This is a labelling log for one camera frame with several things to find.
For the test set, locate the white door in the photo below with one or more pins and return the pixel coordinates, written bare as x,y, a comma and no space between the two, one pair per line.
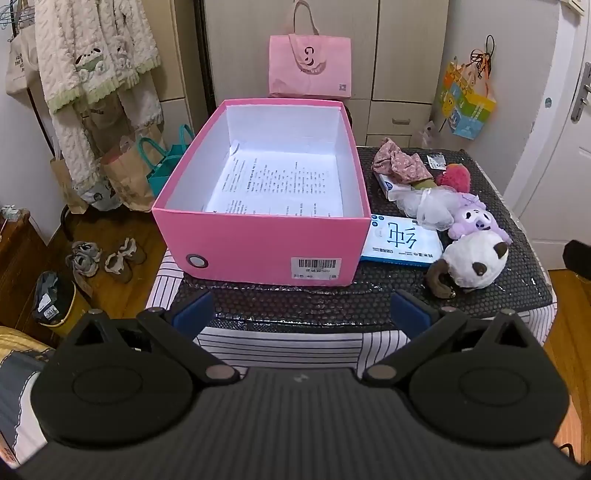
545,161

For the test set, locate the beige canvas tote bag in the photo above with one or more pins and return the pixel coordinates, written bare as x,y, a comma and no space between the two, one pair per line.
21,69

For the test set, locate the yellow white blanket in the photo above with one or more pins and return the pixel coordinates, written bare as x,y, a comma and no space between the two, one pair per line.
14,364

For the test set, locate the floral fabric scrunchie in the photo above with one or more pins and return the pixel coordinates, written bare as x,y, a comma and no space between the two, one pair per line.
401,161

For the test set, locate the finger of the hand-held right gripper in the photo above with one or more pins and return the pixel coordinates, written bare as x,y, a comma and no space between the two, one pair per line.
579,258

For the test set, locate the clear plastic pouch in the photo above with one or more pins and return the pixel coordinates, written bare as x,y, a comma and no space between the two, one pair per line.
429,134

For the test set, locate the cream knit pajama jacket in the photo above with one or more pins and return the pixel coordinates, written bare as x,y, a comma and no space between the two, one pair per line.
92,46

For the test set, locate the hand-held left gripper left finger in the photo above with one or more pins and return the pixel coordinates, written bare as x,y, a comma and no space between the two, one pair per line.
194,310

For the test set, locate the printed paper sheet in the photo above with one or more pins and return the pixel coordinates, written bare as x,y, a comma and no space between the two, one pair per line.
277,184

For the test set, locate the blue white tissue pack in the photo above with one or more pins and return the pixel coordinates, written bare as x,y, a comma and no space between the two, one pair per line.
397,240

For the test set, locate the beige wardrobe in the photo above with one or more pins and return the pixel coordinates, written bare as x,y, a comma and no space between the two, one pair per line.
406,46

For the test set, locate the black clothes rack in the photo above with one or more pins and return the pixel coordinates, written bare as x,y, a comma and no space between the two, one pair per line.
64,221

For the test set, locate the white green plastic bag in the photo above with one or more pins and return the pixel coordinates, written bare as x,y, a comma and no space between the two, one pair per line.
99,196

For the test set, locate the teal felt bag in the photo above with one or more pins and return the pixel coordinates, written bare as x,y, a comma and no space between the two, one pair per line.
161,177

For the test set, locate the purple plush toy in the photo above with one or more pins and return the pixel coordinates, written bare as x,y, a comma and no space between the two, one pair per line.
480,217

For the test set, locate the yellow trash bin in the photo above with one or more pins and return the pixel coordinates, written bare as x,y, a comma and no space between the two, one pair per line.
55,307

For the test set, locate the pink tote bag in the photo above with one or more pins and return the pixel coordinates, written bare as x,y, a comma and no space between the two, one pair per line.
309,69

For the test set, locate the tall beige cabinet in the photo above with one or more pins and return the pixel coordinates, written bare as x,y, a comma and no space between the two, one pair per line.
178,55

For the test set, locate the small white tissue pack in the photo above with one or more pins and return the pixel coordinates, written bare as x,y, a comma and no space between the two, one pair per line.
390,189

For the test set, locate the red strawberry plush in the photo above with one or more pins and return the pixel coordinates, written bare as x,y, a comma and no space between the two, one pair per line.
457,177

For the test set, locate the small foil sachet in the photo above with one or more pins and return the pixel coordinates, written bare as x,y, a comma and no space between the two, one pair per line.
436,160

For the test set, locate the brown paper bag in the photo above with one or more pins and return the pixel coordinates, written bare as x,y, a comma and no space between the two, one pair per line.
127,180
64,184

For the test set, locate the pink cardboard box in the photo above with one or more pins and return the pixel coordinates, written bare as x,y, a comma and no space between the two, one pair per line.
258,249

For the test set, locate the white puppy plush toy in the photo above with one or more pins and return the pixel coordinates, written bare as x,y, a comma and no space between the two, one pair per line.
466,261

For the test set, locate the colourful paper gift bag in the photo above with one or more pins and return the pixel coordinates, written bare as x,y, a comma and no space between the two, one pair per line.
471,110

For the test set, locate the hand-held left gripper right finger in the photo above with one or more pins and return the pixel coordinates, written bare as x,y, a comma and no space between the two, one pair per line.
411,314

